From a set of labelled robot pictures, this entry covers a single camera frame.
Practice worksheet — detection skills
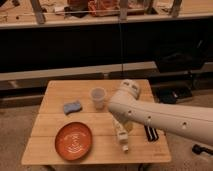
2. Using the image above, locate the orange ceramic bowl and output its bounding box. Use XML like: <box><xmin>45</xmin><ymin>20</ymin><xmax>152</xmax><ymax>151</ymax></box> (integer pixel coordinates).
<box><xmin>55</xmin><ymin>122</ymin><xmax>93</xmax><ymax>161</ymax></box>

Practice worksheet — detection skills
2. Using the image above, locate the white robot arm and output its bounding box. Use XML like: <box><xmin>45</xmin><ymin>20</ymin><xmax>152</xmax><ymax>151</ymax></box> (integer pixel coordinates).
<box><xmin>108</xmin><ymin>79</ymin><xmax>213</xmax><ymax>146</ymax></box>

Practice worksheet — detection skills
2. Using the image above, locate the translucent plastic cup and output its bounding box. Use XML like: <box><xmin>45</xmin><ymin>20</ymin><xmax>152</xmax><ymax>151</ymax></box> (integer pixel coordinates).
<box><xmin>90</xmin><ymin>87</ymin><xmax>106</xmax><ymax>109</ymax></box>

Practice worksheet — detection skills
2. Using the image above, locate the blue sponge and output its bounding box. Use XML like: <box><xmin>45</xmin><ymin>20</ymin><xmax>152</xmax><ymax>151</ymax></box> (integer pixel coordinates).
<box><xmin>63</xmin><ymin>101</ymin><xmax>82</xmax><ymax>115</ymax></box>

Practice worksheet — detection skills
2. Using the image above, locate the wooden folding table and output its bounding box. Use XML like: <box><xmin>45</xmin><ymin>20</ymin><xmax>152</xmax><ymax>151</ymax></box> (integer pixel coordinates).
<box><xmin>22</xmin><ymin>80</ymin><xmax>171</xmax><ymax>165</ymax></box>

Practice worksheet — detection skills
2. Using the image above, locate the white tube bottle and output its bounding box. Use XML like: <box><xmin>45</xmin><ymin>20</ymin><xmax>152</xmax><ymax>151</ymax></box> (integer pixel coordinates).
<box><xmin>113</xmin><ymin>119</ymin><xmax>129</xmax><ymax>153</ymax></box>

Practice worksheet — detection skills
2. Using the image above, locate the black bag on floor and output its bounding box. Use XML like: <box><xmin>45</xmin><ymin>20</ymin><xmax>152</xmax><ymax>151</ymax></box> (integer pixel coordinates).
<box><xmin>156</xmin><ymin>86</ymin><xmax>192</xmax><ymax>104</ymax></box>

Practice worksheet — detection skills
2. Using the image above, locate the black striped case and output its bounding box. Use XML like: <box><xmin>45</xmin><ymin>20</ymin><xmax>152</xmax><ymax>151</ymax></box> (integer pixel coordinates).
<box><xmin>144</xmin><ymin>126</ymin><xmax>159</xmax><ymax>142</ymax></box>

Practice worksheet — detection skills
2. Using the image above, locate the orange cloth on shelf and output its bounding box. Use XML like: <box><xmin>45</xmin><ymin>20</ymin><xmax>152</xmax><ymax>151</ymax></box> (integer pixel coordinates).
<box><xmin>88</xmin><ymin>0</ymin><xmax>119</xmax><ymax>17</ymax></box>

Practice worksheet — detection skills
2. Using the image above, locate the black object on floor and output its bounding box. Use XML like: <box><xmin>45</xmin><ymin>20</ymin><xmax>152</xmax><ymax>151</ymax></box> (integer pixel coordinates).
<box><xmin>192</xmin><ymin>144</ymin><xmax>213</xmax><ymax>155</ymax></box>

